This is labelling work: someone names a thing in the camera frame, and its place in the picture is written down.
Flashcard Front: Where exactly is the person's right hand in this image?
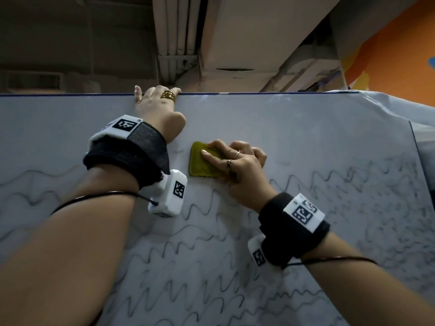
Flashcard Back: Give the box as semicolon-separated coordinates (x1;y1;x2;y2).
201;139;279;214

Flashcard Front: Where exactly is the person's left hand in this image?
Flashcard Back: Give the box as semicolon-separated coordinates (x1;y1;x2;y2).
133;85;187;145

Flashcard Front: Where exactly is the yellow and black whiteboard eraser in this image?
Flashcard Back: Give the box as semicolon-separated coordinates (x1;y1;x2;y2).
188;141;226;179

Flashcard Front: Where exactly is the large scribbled whiteboard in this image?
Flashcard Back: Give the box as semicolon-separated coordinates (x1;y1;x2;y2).
0;92;435;326

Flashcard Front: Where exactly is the person's right forearm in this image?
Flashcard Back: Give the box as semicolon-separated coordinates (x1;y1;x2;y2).
300;232;435;326

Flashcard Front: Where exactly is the person's left forearm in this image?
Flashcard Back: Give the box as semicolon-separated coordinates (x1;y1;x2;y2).
0;166;140;326

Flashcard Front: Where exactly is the black wristband with marker tag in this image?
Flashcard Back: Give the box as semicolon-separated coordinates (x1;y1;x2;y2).
83;114;171;191
258;192;331;268

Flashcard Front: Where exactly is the white ceiling pipe bundle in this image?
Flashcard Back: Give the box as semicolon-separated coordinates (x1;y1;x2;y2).
152;0;205;86

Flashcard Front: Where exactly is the ceiling air vent grille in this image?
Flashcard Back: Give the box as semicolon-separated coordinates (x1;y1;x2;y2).
5;72;64;92

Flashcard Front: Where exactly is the white cloth sheet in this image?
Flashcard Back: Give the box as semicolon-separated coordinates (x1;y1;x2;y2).
323;90;435;155

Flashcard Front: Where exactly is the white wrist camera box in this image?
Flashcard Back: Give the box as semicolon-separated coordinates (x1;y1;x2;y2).
139;169;188;218
247;234;270;268

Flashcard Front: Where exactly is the thin black cable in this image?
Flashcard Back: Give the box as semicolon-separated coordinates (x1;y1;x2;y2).
281;256;378;270
51;191;160;216

